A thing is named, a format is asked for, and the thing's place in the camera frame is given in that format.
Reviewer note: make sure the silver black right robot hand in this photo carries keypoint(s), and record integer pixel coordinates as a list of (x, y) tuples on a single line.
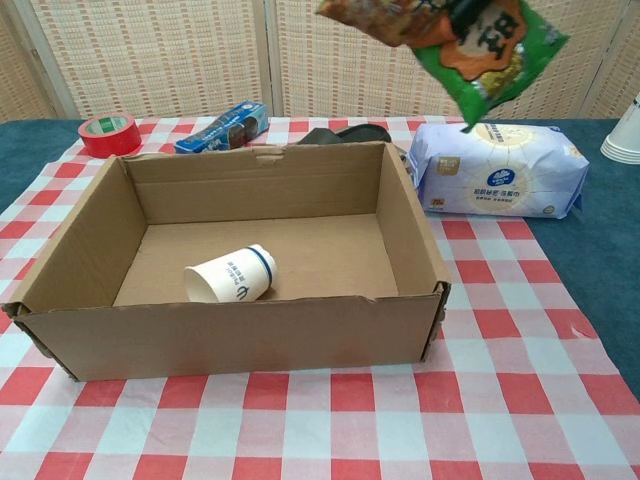
[(467, 9)]

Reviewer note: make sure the green orange snack bag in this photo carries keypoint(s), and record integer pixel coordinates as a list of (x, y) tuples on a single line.
[(480, 75)]

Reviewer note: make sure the pale purple tissue pack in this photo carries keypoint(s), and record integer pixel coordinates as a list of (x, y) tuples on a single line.
[(500, 175)]

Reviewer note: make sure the white paper cup blue band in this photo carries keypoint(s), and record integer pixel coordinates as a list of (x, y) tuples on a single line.
[(225, 280)]

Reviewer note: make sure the brown cardboard box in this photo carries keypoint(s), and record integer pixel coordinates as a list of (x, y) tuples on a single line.
[(225, 340)]

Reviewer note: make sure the woven bamboo screen panel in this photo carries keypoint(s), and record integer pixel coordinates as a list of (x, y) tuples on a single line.
[(160, 55), (550, 85), (350, 80), (20, 85), (627, 50)]

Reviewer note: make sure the stack of white paper cups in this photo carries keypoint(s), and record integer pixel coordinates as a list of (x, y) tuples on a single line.
[(625, 140)]

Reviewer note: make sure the long blue carton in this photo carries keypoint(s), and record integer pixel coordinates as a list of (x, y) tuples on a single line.
[(225, 131)]

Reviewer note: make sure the red tape roll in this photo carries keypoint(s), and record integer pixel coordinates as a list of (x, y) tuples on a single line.
[(107, 145)]

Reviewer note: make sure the red white checkered tablecloth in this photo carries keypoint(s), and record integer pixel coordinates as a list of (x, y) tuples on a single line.
[(300, 425)]

